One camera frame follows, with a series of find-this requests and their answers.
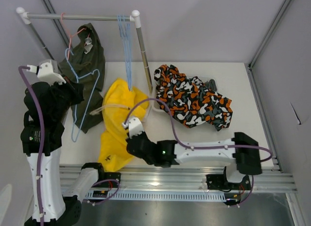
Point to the pink hanger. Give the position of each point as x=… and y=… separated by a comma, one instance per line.
x=70, y=34

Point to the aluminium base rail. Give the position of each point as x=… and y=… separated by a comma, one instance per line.
x=143, y=178

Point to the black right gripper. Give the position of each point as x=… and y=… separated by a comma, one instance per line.
x=143, y=133

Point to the orange black patterned shorts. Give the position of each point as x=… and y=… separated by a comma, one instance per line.
x=189, y=100

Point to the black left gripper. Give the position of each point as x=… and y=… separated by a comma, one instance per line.
x=71, y=86

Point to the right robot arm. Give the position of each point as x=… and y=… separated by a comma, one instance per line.
x=240, y=152

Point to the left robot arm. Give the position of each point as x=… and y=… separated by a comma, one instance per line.
x=41, y=140

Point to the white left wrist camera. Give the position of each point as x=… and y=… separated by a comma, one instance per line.
x=47, y=71

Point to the white slotted cable duct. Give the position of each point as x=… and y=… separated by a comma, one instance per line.
x=201, y=196

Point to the white plastic basket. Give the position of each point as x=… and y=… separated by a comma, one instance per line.
x=156, y=106

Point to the metal clothes rack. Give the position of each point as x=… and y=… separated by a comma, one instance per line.
x=134, y=17

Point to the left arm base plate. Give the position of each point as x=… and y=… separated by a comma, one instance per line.
x=106, y=176

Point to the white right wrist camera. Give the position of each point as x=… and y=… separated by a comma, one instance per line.
x=134, y=126

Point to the blue hanger of grey shorts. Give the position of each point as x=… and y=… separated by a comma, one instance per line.
x=126, y=46

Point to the grey shorts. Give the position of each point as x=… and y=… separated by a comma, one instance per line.
x=211, y=84

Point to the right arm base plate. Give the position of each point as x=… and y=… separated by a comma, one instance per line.
x=219, y=182

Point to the yellow shorts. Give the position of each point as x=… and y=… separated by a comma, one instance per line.
x=117, y=103

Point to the olive green shorts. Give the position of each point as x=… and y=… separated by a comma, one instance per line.
x=86, y=65

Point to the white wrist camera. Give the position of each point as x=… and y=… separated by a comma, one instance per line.
x=134, y=126
x=47, y=71

